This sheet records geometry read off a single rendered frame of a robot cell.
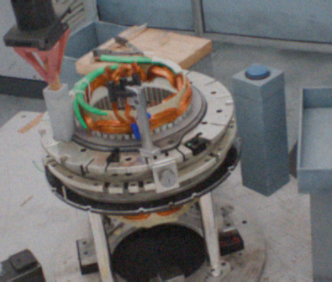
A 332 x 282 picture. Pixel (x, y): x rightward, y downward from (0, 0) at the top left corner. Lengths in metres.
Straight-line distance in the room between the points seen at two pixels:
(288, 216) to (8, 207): 0.59
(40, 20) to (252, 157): 0.60
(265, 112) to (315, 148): 0.23
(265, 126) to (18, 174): 0.60
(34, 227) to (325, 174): 0.68
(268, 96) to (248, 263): 0.31
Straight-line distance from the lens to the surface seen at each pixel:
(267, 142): 1.50
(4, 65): 3.82
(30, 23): 1.11
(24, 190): 1.71
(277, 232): 1.48
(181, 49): 1.53
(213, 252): 1.31
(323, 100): 1.36
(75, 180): 1.19
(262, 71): 1.46
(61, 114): 1.20
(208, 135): 1.18
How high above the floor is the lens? 1.71
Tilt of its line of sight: 31 degrees down
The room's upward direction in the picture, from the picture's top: 9 degrees counter-clockwise
